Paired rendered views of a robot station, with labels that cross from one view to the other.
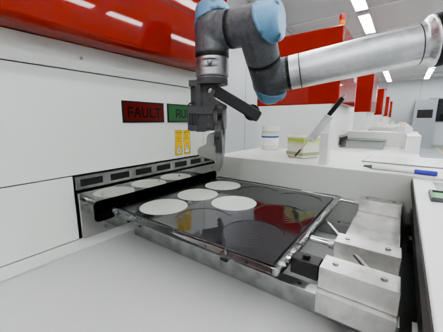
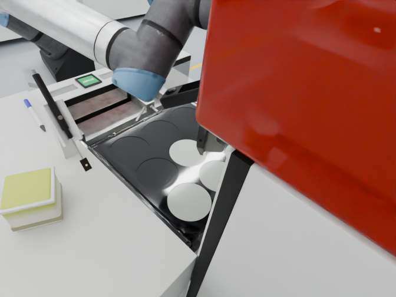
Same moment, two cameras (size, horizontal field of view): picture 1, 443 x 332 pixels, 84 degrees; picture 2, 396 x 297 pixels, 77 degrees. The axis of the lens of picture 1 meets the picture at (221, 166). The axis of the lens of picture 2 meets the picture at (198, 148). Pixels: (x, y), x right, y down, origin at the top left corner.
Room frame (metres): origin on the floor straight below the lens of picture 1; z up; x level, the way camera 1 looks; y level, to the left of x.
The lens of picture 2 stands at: (0.99, -0.01, 1.38)
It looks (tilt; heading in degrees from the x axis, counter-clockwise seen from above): 45 degrees down; 179
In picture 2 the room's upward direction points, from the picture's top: 10 degrees clockwise
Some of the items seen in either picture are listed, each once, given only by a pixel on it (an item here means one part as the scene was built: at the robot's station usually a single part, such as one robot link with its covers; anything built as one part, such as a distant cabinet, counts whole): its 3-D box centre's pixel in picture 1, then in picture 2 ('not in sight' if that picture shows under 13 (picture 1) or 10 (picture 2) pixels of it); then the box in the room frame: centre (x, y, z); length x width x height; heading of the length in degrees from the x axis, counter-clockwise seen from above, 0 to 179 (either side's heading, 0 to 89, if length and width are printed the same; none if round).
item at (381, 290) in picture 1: (357, 281); (160, 92); (0.26, -0.16, 0.89); 0.08 x 0.03 x 0.03; 54
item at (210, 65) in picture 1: (211, 69); not in sight; (0.58, 0.02, 1.19); 0.08 x 0.08 x 0.05
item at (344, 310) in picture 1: (370, 249); (123, 116); (0.39, -0.25, 0.87); 0.36 x 0.08 x 0.03; 144
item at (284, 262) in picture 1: (317, 223); (144, 120); (0.42, -0.17, 0.90); 0.38 x 0.01 x 0.01; 144
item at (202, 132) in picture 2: not in sight; (203, 129); (0.61, 0.00, 1.05); 0.05 x 0.02 x 0.09; 173
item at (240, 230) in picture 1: (233, 203); (188, 152); (0.53, -0.03, 0.90); 0.34 x 0.34 x 0.01; 54
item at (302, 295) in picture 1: (224, 261); not in sight; (0.40, -0.01, 0.84); 0.50 x 0.02 x 0.03; 54
